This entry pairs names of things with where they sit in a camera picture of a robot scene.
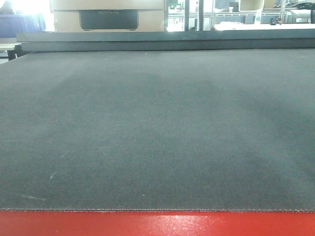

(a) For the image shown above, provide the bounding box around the dark conveyor side rail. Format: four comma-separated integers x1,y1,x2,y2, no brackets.
17,29,315,53

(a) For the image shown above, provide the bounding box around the red conveyor edge frame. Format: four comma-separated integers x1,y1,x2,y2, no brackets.
0,211,315,236

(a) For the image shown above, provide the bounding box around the dark conveyor belt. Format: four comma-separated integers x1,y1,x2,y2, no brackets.
0,49,315,211

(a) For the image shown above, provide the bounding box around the white table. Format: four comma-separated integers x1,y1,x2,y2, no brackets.
214,22,315,31

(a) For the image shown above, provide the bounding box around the large cardboard box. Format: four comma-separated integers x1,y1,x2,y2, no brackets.
50,0,165,32

